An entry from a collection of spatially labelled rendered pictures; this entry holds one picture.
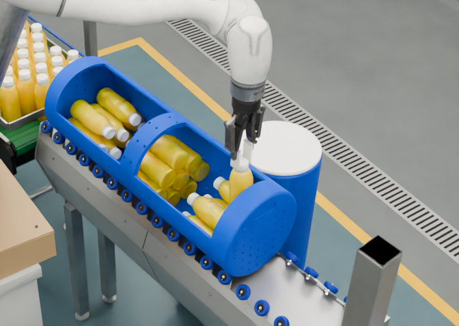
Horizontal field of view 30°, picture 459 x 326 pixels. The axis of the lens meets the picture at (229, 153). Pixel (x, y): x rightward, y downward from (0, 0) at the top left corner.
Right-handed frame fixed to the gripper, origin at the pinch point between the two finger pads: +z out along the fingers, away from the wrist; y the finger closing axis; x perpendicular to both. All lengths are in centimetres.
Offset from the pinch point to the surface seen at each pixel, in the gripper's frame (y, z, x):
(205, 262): -10.8, 35.1, 0.3
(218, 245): -13.8, 20.0, -7.1
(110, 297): 8, 131, 75
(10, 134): -18, 42, 94
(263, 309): -10.3, 34.9, -23.0
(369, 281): -36, -33, -67
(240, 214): -7.9, 11.0, -8.9
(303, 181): 35.0, 32.5, 4.6
